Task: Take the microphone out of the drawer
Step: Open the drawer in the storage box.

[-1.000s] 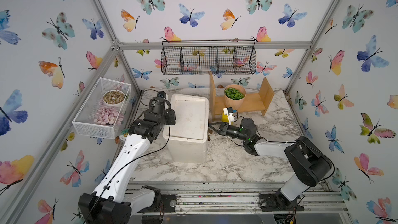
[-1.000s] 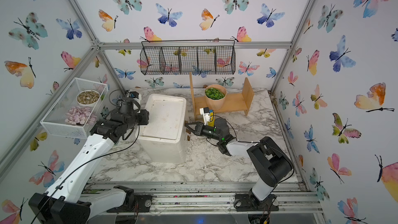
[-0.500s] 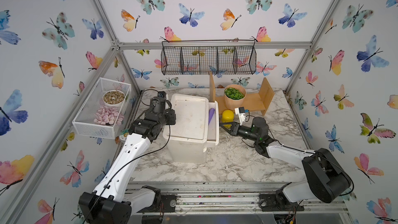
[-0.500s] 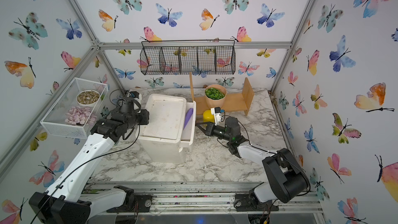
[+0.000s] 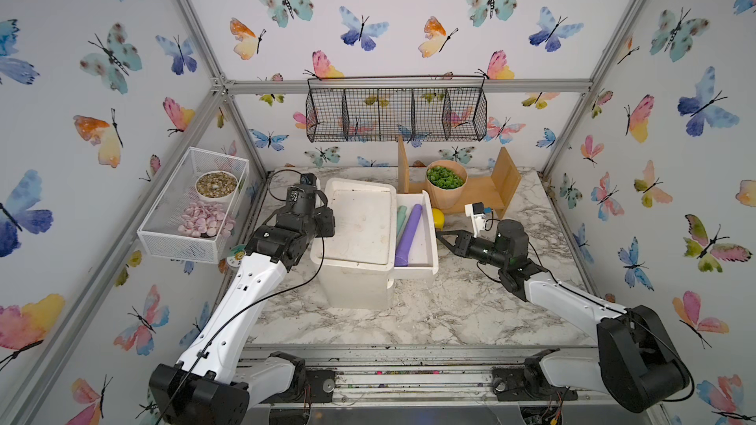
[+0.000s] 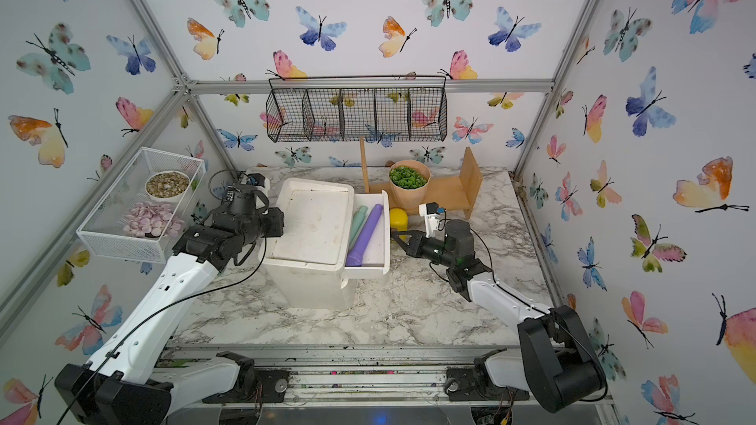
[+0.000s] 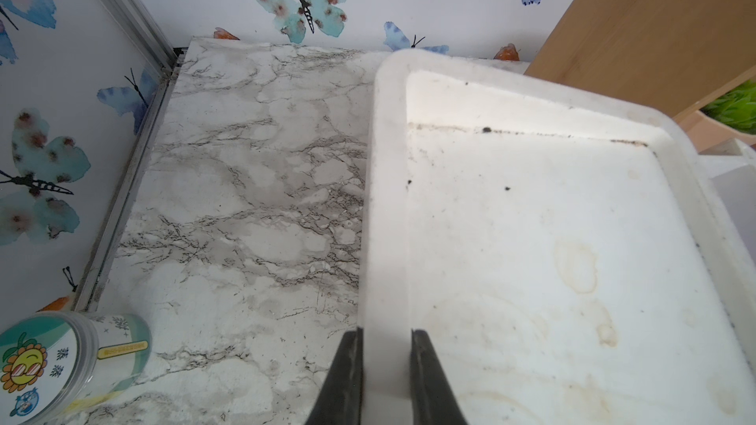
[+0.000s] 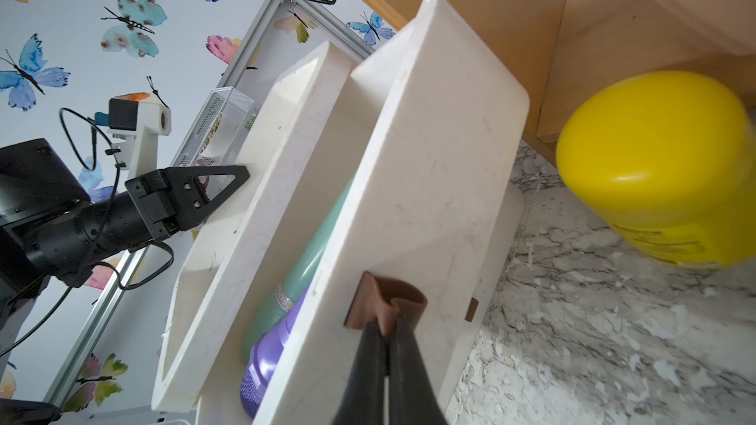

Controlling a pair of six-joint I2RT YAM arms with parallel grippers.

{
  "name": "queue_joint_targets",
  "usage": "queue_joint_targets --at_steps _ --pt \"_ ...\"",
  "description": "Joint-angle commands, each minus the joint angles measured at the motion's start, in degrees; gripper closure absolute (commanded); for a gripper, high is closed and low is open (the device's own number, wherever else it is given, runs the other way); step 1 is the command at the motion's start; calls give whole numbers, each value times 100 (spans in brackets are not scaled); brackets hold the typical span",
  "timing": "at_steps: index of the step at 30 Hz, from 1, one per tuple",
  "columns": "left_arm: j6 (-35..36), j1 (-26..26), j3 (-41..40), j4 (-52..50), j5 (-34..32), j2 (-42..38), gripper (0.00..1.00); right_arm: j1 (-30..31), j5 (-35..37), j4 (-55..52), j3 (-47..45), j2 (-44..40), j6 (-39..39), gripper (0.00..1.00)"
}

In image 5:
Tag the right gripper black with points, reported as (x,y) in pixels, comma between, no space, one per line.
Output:
(465,243)

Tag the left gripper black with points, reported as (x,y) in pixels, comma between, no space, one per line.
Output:
(326,215)

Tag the white top drawer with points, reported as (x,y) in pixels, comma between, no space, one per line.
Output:
(423,253)

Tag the purple microphone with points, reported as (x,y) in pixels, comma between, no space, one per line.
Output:
(412,219)

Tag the green microphone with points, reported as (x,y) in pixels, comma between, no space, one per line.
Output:
(402,216)

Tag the white drawer cabinet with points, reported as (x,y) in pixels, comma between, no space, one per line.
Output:
(358,260)

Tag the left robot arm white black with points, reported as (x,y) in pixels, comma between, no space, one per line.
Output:
(201,387)

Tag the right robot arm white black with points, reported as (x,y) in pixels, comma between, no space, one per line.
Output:
(634,360)

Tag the yellow plastic jar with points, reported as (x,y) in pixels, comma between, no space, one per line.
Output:
(439,219)

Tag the wooden shelf stand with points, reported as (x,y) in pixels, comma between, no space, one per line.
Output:
(495,191)

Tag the pink pot with green plant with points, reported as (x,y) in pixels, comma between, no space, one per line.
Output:
(445,182)

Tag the clear jar sunflower lid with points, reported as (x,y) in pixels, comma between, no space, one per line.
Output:
(235,257)

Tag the white bowl of nuts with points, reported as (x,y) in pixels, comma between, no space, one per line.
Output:
(216,186)

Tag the pink petal pile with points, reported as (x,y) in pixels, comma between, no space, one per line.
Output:
(206,220)

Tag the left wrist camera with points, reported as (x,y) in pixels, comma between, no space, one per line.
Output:
(309,179)

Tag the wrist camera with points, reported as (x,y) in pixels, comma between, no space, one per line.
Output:
(480,216)
(309,179)

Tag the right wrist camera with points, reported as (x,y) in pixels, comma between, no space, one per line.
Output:
(480,216)

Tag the white mesh wall basket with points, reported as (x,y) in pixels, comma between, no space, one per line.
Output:
(158,232)

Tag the black wire wall basket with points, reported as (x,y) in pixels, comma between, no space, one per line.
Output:
(415,109)

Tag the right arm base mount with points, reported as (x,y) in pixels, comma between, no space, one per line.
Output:
(526,382)

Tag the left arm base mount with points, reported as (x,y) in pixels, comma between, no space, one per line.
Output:
(284,378)

